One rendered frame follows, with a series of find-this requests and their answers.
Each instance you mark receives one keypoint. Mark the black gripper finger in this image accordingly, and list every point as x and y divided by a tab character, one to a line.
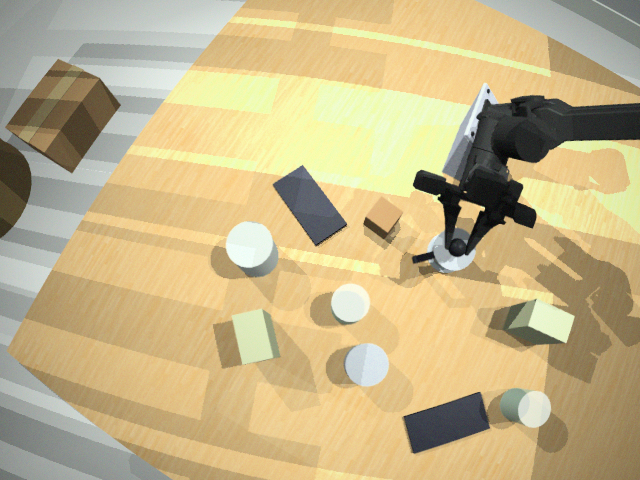
451	213
483	224

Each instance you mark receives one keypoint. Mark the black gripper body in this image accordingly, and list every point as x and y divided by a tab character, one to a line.
436	184

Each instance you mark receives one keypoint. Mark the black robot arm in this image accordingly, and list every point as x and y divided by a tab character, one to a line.
528	128

